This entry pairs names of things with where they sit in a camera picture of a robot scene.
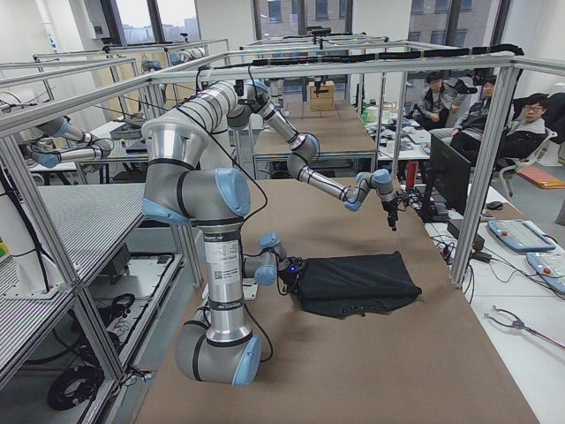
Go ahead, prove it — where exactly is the striped metal work table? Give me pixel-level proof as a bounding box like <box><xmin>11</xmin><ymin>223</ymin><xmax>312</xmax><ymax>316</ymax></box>
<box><xmin>1</xmin><ymin>183</ymin><xmax>144</xmax><ymax>384</ymax></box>

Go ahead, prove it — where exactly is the seated person grey jacket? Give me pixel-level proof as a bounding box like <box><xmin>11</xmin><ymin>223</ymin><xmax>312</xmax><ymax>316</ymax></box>
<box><xmin>408</xmin><ymin>72</ymin><xmax>478</xmax><ymax>131</ymax></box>

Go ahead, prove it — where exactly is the seated person dark jacket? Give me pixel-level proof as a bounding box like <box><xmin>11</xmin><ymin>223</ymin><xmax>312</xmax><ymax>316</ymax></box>
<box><xmin>449</xmin><ymin>91</ymin><xmax>551</xmax><ymax>171</ymax></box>

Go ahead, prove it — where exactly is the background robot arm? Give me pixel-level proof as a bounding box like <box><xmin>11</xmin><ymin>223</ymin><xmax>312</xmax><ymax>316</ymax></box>
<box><xmin>1</xmin><ymin>87</ymin><xmax>114</xmax><ymax>168</ymax></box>

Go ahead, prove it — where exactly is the aluminium cage frame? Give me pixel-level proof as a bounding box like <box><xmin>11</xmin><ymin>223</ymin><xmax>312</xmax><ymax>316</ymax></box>
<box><xmin>1</xmin><ymin>44</ymin><xmax>523</xmax><ymax>385</ymax></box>

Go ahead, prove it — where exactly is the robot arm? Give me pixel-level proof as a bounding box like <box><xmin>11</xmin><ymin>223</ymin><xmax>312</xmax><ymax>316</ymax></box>
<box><xmin>228</xmin><ymin>79</ymin><xmax>402</xmax><ymax>231</ymax></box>
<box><xmin>142</xmin><ymin>81</ymin><xmax>281</xmax><ymax>385</ymax></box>

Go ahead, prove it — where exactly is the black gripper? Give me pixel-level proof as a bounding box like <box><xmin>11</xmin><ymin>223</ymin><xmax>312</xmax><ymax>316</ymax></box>
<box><xmin>278</xmin><ymin>259</ymin><xmax>307</xmax><ymax>294</ymax></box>
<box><xmin>380</xmin><ymin>193</ymin><xmax>409</xmax><ymax>231</ymax></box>

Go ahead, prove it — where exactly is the grabber stick tool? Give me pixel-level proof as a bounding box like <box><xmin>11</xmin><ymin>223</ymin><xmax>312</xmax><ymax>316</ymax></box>
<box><xmin>484</xmin><ymin>306</ymin><xmax>565</xmax><ymax>349</ymax></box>

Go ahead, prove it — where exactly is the black t-shirt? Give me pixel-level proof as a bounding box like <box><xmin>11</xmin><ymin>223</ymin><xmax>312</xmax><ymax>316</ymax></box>
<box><xmin>295</xmin><ymin>252</ymin><xmax>422</xmax><ymax>319</ymax></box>

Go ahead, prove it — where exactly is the black Huawei monitor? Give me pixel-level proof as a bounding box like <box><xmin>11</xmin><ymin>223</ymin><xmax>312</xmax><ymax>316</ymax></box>
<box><xmin>420</xmin><ymin>135</ymin><xmax>471</xmax><ymax>223</ymax></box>

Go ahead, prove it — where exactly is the blue teach pendant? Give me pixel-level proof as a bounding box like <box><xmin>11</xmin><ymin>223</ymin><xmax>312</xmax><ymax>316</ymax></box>
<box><xmin>487</xmin><ymin>219</ymin><xmax>557</xmax><ymax>253</ymax></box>

